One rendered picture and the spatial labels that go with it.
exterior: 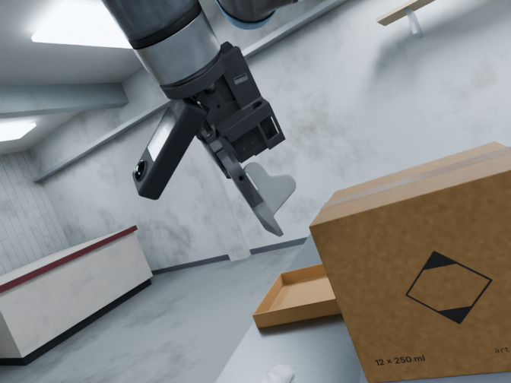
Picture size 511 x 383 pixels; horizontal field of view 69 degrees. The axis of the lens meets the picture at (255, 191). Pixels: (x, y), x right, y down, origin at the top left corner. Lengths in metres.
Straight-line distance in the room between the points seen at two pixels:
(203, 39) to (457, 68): 3.77
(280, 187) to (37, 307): 4.99
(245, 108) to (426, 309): 0.38
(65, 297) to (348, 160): 3.90
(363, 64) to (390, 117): 0.62
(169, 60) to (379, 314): 0.45
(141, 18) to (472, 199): 0.43
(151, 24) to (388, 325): 0.50
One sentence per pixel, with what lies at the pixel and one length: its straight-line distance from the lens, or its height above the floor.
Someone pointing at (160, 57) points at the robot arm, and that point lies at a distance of 0.36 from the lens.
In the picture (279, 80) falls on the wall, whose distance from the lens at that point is 4.53.
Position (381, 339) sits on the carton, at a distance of 0.63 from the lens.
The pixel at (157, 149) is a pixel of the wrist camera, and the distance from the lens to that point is 0.40.
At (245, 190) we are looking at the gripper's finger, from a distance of 0.39.
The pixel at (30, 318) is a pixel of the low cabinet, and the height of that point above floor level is 0.47.
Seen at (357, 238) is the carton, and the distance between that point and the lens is 0.56.
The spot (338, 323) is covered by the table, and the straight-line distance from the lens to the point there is 0.91.
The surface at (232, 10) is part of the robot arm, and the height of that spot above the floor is 1.41.
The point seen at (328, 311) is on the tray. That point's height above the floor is 0.84.
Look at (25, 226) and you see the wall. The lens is 8.30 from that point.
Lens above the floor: 1.24
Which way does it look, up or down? 5 degrees down
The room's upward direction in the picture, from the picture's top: 21 degrees counter-clockwise
